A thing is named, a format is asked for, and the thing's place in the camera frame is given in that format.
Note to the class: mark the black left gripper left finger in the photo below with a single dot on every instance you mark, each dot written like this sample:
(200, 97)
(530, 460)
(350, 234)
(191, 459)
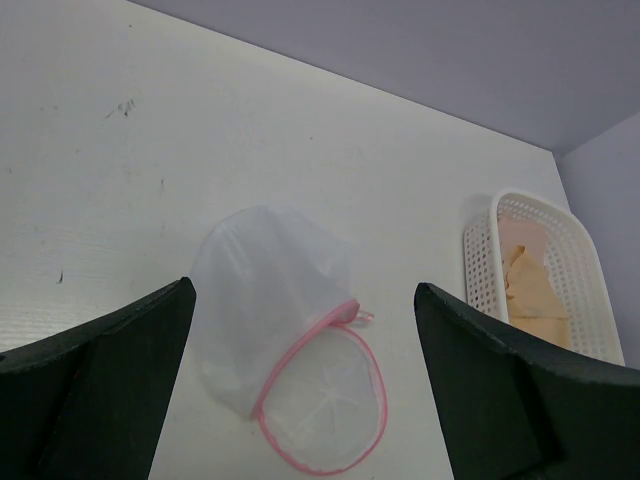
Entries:
(90, 402)

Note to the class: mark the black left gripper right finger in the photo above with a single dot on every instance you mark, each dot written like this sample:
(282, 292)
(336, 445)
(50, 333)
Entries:
(513, 406)

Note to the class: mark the beige bra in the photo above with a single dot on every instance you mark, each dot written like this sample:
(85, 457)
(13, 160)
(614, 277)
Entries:
(532, 304)

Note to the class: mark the white mesh laundry bag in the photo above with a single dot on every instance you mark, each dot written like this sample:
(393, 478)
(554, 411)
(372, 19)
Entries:
(274, 339)

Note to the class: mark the pink bra in basket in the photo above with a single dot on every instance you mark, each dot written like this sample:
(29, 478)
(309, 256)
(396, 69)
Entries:
(518, 232)

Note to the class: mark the white perforated plastic basket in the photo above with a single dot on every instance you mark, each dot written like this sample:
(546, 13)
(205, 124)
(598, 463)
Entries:
(570, 259)

